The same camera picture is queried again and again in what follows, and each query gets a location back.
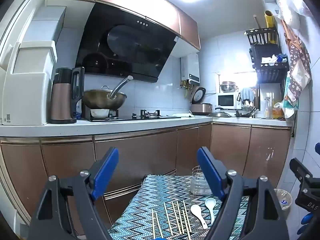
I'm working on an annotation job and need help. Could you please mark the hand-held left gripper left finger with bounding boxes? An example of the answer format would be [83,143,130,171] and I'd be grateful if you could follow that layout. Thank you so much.
[27,147,119,240]

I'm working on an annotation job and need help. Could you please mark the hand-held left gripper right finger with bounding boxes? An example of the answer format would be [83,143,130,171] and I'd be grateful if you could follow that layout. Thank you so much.
[197,146,290,240]

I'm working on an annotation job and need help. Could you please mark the white ceramic spoon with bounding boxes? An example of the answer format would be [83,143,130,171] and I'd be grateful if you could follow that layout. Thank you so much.
[190,204,208,230]
[205,197,217,225]

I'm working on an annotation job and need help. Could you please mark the group of wooden chopsticks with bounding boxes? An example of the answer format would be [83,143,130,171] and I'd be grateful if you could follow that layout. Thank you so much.
[151,200,192,240]

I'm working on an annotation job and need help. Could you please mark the person's right hand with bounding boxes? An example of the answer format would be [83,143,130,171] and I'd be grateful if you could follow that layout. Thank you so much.
[297,212,315,240]

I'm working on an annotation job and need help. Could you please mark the trash bin with bag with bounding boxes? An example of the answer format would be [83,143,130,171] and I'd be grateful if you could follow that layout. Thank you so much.
[274,188,293,210]

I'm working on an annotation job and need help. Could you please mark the copper lower cabinets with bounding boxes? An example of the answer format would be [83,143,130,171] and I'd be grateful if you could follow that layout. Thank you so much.
[0,122,292,230]

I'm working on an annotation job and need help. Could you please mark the blue zigzag patterned mat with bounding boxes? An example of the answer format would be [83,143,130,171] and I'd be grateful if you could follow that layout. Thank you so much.
[107,174,250,240]

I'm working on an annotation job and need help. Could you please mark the yellow oil bottle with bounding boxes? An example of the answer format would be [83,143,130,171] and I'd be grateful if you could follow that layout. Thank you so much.
[272,102,285,119]

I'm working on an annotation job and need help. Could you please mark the white bowl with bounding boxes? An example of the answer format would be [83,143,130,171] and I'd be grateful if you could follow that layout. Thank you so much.
[90,108,110,118]

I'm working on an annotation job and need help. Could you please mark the steel pot lid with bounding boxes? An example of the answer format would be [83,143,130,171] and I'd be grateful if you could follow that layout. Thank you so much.
[207,107,232,118]

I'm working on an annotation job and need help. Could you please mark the black gas stove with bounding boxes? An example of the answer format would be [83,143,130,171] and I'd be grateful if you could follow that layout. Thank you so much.
[85,109,175,122]

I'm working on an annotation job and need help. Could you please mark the copper rice cooker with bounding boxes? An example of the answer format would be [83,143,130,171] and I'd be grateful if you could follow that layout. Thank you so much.
[190,87,213,115]

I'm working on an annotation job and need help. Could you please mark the clear spray bottle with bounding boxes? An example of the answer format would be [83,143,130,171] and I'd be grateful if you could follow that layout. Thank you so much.
[264,92,273,118]

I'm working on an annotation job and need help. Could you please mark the blue label bottle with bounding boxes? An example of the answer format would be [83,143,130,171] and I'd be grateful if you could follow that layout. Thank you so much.
[75,100,84,120]

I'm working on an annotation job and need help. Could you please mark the steel wok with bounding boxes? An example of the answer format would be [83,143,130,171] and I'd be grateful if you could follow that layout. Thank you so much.
[82,86,127,110]

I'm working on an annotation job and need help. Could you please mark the white microwave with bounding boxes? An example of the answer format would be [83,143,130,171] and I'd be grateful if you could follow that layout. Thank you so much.
[215,92,242,110]

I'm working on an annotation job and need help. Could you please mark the brown patterned apron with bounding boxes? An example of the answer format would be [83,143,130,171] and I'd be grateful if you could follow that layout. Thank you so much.
[281,20,312,119]

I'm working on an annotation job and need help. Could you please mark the copper and black kettle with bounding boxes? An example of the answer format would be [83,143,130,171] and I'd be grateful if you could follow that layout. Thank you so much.
[49,67,85,124]

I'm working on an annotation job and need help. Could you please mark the blue towel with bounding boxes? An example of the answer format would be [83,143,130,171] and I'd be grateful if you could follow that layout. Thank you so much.
[237,87,255,102]

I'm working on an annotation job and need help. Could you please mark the steel pot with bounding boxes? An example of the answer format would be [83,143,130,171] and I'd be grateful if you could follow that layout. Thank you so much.
[219,81,239,93]

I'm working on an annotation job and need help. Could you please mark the white water heater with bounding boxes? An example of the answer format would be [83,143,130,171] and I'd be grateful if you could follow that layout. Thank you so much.
[180,53,201,84]

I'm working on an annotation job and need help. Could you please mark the white countertop appliance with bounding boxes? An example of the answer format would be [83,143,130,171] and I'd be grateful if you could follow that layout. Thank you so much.
[2,41,58,125]

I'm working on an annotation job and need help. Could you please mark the black range hood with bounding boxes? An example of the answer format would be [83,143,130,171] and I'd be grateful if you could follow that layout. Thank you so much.
[75,1,181,83]

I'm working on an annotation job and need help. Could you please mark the yellow roll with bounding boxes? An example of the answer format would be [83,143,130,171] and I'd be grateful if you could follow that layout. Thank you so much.
[264,10,277,44]

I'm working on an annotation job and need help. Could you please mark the black wall rack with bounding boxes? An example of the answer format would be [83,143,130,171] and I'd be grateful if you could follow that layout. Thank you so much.
[245,26,290,84]

